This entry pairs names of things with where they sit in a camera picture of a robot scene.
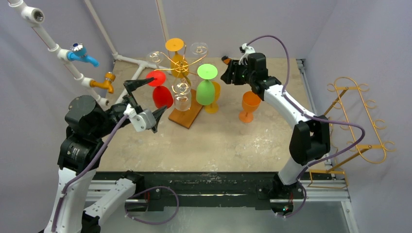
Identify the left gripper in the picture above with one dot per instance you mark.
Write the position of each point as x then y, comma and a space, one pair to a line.
130, 85

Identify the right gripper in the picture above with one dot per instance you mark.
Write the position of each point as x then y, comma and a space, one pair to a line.
233, 74

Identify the red plastic goblet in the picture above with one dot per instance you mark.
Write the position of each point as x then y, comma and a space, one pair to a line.
161, 95

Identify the green plastic cup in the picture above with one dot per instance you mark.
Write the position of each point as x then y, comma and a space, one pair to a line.
205, 93

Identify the yellow plastic goblet back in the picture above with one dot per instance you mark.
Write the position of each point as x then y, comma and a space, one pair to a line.
213, 107

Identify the yellow plastic goblet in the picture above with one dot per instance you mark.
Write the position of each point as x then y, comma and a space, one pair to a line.
179, 68
213, 107

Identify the orange plastic goblet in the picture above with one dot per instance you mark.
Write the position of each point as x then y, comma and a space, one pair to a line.
250, 103

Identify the ribbed clear wine glass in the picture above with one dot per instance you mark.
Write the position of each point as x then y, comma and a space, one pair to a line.
200, 49

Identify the gold wire wine glass rack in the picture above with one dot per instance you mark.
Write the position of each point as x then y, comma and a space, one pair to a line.
186, 118

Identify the yellow plastic goblet front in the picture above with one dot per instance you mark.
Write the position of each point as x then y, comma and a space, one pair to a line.
179, 68

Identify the gold wall hook rack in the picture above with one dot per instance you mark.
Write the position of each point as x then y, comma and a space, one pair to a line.
357, 147

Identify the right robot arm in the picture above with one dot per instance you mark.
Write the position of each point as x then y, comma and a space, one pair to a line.
310, 139

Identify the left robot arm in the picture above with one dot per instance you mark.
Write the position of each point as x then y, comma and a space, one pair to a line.
90, 129

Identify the black orange hex key set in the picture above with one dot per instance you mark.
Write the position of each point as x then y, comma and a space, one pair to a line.
226, 60

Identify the orange brass tap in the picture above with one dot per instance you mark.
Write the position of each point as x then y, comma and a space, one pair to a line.
106, 84

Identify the blue tap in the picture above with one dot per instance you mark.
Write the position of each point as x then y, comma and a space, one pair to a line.
78, 52

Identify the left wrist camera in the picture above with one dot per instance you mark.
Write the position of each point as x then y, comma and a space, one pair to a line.
142, 121

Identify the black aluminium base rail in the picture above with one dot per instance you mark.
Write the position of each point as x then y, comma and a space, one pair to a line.
219, 189

